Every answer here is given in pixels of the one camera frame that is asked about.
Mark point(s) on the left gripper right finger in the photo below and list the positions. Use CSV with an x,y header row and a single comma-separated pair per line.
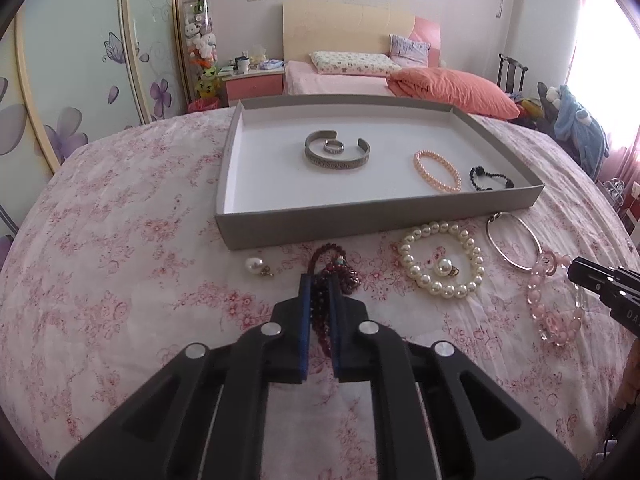
x,y
363,350

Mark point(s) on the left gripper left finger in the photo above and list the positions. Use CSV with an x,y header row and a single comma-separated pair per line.
x,y
276,352

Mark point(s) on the thin silver bangle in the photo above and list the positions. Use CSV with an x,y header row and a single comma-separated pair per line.
x,y
513,240

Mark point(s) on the right hand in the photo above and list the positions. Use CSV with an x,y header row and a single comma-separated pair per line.
x,y
629,389

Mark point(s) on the loose pearl earring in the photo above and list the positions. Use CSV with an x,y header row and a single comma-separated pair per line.
x,y
257,266

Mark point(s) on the blue plush garment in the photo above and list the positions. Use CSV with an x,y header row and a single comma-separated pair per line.
x,y
575,129

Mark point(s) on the floral pink bedspread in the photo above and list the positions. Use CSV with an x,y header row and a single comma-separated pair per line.
x,y
120,264

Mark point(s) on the grey cardboard tray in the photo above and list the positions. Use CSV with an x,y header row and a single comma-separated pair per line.
x,y
303,168

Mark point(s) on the black wooden chair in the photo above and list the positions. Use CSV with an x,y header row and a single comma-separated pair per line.
x,y
511,74

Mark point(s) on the orange pillow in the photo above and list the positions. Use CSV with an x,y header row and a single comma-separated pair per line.
x,y
468,92

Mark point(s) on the pink nightstand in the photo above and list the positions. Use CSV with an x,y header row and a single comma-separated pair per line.
x,y
253,84

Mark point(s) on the pink bed sheet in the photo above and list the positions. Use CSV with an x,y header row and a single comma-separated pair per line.
x,y
302,78

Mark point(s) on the white mug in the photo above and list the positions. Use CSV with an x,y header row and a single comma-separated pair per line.
x,y
242,65

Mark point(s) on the floral white pillow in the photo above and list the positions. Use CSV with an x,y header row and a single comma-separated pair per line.
x,y
353,63

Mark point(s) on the lilac patterned pillow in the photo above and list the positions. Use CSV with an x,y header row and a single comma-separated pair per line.
x,y
409,53

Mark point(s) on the beige wooden headboard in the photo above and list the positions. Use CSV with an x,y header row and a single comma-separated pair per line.
x,y
314,25

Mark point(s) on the clear tube of plush toys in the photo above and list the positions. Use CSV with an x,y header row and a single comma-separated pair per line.
x,y
199,41

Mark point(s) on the sliding wardrobe with flowers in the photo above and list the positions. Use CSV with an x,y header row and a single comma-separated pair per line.
x,y
73,72

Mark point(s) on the pearl earring inside bracelet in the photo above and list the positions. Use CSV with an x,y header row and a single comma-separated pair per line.
x,y
445,268

